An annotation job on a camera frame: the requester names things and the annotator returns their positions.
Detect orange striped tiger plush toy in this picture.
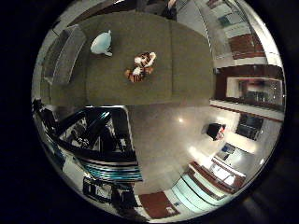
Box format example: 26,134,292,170
124,50,158,84

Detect teal and white plush toy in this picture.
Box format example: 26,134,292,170
90,29,114,58

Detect grey fabric storage container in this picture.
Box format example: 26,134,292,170
42,23,88,87

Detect olive green upholstered bench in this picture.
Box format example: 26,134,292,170
50,10,216,106

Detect black equipment cart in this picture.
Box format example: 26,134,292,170
32,98,144,188

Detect seated person in black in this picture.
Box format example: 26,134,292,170
206,122,227,142

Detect red brown door panel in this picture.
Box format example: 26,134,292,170
138,190,181,219

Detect black wall monitor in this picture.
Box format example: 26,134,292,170
235,113,264,141

